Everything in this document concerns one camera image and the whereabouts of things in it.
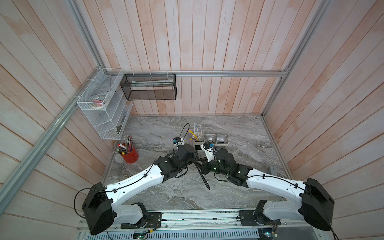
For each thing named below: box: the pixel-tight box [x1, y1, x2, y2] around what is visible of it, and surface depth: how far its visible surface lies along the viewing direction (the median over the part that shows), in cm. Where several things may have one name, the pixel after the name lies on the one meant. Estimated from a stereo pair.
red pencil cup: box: [120, 145, 139, 164], surface depth 96 cm
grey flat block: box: [269, 165, 278, 177], surface depth 90 cm
